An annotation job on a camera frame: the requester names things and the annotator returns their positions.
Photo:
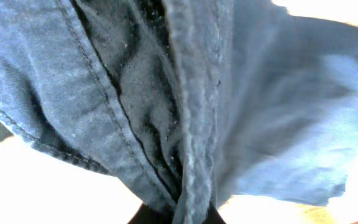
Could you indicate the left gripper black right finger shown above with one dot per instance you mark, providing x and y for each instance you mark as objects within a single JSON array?
[{"x": 213, "y": 216}]

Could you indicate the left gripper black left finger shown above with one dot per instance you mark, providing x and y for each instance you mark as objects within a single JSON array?
[{"x": 147, "y": 215}]

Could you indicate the dark blue denim shorts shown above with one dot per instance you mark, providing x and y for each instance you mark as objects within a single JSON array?
[{"x": 186, "y": 102}]

